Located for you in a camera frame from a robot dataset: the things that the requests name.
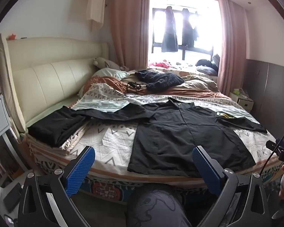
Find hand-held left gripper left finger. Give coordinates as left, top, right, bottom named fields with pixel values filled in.
left=18, top=146, right=95, bottom=227

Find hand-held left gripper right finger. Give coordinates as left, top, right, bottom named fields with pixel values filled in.
left=192, top=146, right=275, bottom=227

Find black shirt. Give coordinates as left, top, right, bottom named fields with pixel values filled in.
left=78, top=97, right=268, bottom=178

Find folded black clothes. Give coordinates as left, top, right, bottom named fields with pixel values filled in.
left=27, top=106, right=86, bottom=147

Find red clothes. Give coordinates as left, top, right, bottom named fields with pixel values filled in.
left=149, top=60, right=173, bottom=68

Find folded cream cloth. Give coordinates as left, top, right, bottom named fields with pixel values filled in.
left=60, top=123, right=90, bottom=156

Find patterned white blanket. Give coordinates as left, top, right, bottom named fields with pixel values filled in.
left=26, top=83, right=282, bottom=194

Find small white bedside cabinet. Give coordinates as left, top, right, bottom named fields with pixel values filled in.
left=228, top=91, right=254, bottom=111

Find person's leg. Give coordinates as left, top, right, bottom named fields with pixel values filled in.
left=126, top=184, right=192, bottom=227

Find green and white items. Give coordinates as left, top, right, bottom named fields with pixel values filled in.
left=232, top=87, right=250, bottom=98

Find black phone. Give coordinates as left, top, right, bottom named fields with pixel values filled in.
left=3, top=183, right=22, bottom=212

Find white storage rack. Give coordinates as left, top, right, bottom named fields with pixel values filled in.
left=0, top=132, right=22, bottom=187

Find orange and beige duvet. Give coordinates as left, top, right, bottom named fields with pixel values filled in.
left=83, top=67, right=231, bottom=100

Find cream leather headboard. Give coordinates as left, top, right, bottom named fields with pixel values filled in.
left=6, top=37, right=109, bottom=133

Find dark knit sweater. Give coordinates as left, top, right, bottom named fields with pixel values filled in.
left=135, top=69, right=184, bottom=91

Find pale green pillow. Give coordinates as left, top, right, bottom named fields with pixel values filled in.
left=92, top=68, right=130, bottom=79

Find dark cushions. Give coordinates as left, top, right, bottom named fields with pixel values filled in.
left=195, top=54, right=220, bottom=75

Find grey stuffed toy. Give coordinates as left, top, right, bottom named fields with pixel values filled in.
left=93, top=57, right=129, bottom=71

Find cream leather side cushion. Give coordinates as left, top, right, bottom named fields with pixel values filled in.
left=0, top=33, right=22, bottom=138

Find hanging dark garment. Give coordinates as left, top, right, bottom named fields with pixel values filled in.
left=181, top=8, right=200, bottom=48
left=161, top=6, right=178, bottom=52

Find window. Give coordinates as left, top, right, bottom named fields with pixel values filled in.
left=149, top=0, right=219, bottom=62

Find hanging cream cloth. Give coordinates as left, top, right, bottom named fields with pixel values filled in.
left=87, top=0, right=107, bottom=30

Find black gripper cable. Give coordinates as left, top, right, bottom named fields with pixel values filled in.
left=260, top=120, right=284, bottom=174

